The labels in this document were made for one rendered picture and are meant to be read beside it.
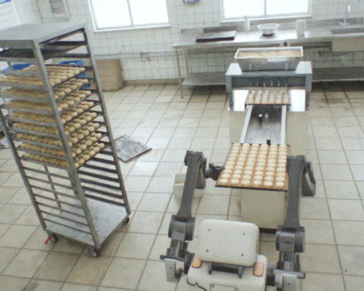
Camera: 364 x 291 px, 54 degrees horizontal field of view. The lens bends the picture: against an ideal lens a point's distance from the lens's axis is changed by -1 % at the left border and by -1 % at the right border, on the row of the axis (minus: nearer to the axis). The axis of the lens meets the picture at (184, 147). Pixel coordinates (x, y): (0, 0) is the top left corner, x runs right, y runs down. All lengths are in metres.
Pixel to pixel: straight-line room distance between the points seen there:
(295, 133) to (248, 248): 2.19
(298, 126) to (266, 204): 0.81
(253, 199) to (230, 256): 1.66
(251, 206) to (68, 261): 1.60
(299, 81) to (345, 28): 2.99
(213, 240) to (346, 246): 2.00
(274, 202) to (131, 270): 1.26
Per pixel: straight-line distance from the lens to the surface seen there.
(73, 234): 3.30
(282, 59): 3.15
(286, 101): 3.26
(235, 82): 3.30
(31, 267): 3.41
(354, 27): 6.19
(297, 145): 3.44
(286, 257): 1.41
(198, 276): 1.35
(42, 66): 2.40
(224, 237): 1.30
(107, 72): 6.86
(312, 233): 3.24
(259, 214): 3.03
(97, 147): 2.92
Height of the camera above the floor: 2.19
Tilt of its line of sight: 29 degrees down
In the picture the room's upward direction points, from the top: 7 degrees counter-clockwise
